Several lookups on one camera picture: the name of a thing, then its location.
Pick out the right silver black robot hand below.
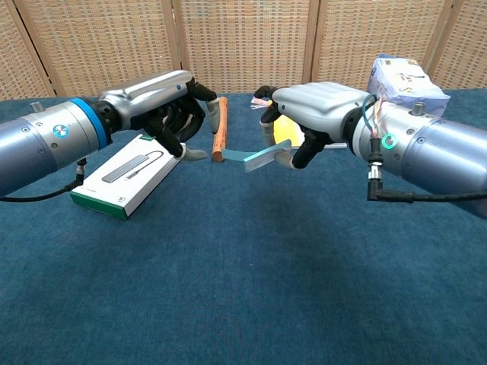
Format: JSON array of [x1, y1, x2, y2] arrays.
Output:
[[253, 81, 372, 171]]

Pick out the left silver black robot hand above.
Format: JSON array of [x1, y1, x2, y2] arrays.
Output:
[[94, 69, 222, 163]]

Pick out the light blue paper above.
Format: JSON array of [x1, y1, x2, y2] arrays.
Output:
[[243, 139, 293, 174]]

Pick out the yellow white notebook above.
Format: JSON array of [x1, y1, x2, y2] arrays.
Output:
[[268, 99, 348, 150]]

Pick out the wooden rolling pin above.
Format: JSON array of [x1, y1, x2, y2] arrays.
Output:
[[211, 96, 230, 163]]

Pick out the white green usb hub box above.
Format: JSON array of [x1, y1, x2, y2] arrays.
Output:
[[69, 133, 182, 221]]

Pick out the blue white tissue pack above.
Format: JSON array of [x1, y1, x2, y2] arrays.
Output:
[[367, 56, 452, 117]]

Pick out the woven wooden folding screen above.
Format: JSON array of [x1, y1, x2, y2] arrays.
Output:
[[0, 0, 487, 102]]

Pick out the teal table mat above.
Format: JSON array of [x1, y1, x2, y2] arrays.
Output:
[[0, 89, 487, 365]]

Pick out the coloured wrist wire bundle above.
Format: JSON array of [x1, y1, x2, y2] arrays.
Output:
[[361, 93, 386, 153]]

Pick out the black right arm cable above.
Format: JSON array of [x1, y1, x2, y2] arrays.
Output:
[[366, 159, 487, 205]]

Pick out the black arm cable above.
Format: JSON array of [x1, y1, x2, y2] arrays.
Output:
[[0, 159, 87, 203], [366, 159, 487, 205]]

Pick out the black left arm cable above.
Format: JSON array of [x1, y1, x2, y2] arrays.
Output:
[[0, 159, 87, 203]]

